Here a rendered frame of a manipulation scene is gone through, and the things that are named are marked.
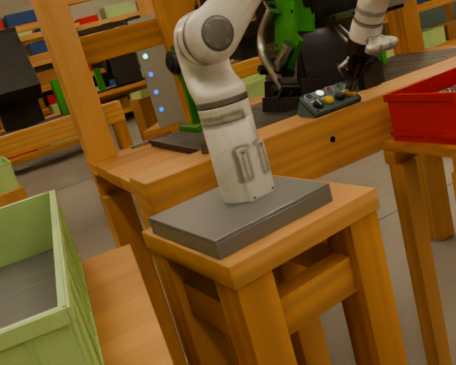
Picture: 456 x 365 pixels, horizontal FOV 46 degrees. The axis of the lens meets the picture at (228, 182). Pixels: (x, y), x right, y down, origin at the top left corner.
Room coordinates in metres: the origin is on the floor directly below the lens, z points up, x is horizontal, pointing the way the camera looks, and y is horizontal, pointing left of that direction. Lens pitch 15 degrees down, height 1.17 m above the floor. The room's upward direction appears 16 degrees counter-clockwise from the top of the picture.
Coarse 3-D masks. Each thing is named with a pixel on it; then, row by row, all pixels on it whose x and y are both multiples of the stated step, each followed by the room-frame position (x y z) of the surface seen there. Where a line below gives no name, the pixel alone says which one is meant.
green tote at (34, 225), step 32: (0, 224) 1.03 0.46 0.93; (32, 224) 1.04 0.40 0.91; (64, 224) 1.02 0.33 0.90; (0, 256) 1.02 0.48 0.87; (64, 256) 0.65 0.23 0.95; (64, 288) 0.53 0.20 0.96; (32, 320) 0.47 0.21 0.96; (64, 320) 0.48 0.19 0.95; (0, 352) 0.46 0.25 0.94; (32, 352) 0.47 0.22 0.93; (64, 352) 0.48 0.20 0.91; (96, 352) 0.61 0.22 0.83
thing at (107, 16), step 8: (104, 8) 11.08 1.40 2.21; (112, 8) 11.14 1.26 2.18; (120, 8) 11.20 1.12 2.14; (128, 8) 11.26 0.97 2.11; (96, 16) 11.01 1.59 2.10; (104, 16) 11.20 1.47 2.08; (112, 16) 11.12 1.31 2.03; (120, 16) 11.08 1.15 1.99; (128, 16) 11.14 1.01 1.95; (80, 24) 10.87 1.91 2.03; (88, 24) 10.82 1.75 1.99; (96, 24) 10.88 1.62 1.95; (24, 32) 10.43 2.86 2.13; (40, 40) 10.45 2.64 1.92; (32, 64) 10.33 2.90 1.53; (40, 64) 10.39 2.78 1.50; (88, 64) 10.82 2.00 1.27; (112, 80) 10.94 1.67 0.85; (96, 88) 10.83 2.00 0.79; (48, 96) 10.46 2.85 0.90; (128, 96) 11.32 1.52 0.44; (40, 104) 10.40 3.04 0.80; (48, 104) 10.54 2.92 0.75; (128, 104) 11.04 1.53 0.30; (48, 112) 10.33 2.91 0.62
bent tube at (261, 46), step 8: (272, 8) 1.71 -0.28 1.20; (264, 16) 1.70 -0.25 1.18; (272, 16) 1.70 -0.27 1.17; (264, 24) 1.71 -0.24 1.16; (264, 32) 1.73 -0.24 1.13; (264, 40) 1.73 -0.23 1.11; (264, 48) 1.73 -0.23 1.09; (264, 56) 1.71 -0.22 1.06; (264, 64) 1.69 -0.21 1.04; (272, 64) 1.68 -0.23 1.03; (272, 72) 1.65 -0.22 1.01
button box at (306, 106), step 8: (336, 88) 1.43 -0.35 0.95; (344, 88) 1.43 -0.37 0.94; (304, 96) 1.40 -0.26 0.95; (320, 96) 1.40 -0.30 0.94; (352, 96) 1.40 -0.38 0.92; (360, 96) 1.40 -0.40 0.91; (304, 104) 1.39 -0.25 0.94; (312, 104) 1.37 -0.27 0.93; (328, 104) 1.37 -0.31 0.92; (336, 104) 1.37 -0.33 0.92; (344, 104) 1.38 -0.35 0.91; (304, 112) 1.40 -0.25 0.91; (312, 112) 1.36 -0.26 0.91; (320, 112) 1.35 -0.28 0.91; (328, 112) 1.36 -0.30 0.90
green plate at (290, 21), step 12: (276, 0) 1.71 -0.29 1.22; (288, 0) 1.65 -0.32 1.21; (300, 0) 1.64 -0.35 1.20; (288, 12) 1.64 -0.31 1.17; (300, 12) 1.63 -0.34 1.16; (276, 24) 1.70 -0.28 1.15; (288, 24) 1.64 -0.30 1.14; (300, 24) 1.63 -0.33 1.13; (312, 24) 1.65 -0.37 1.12; (276, 36) 1.70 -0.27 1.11; (288, 36) 1.64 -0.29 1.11; (276, 48) 1.70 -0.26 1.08
